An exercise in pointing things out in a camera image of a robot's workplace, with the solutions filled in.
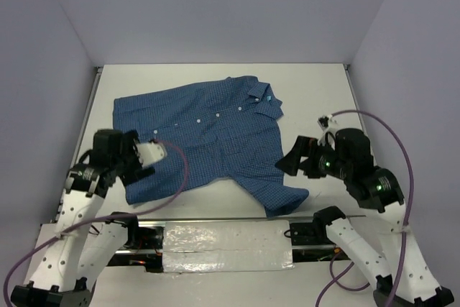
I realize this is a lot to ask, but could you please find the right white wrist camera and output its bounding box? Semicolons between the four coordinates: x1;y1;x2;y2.
318;115;340;145

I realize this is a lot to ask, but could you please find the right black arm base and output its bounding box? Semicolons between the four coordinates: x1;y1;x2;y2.
283;222;341;263

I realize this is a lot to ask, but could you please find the blue checked long sleeve shirt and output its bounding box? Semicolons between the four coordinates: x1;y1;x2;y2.
112;75;309;217

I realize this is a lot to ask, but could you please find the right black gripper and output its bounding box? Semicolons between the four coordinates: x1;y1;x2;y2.
274;133;349;178

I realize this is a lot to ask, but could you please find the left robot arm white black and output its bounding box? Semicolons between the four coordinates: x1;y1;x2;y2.
3;129;167;306

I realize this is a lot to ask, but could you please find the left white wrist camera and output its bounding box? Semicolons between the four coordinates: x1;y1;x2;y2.
136;142;167;168

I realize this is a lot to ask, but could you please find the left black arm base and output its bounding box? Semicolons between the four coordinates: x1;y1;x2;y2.
107;225;165;273

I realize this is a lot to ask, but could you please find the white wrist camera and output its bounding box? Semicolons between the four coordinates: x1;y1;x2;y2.
136;142;167;168
318;115;340;145

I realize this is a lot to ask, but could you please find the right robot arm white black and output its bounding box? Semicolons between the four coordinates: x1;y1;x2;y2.
275;128;454;306

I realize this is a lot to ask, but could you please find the silver tape sheet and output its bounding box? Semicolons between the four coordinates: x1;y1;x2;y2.
162;220;294;273

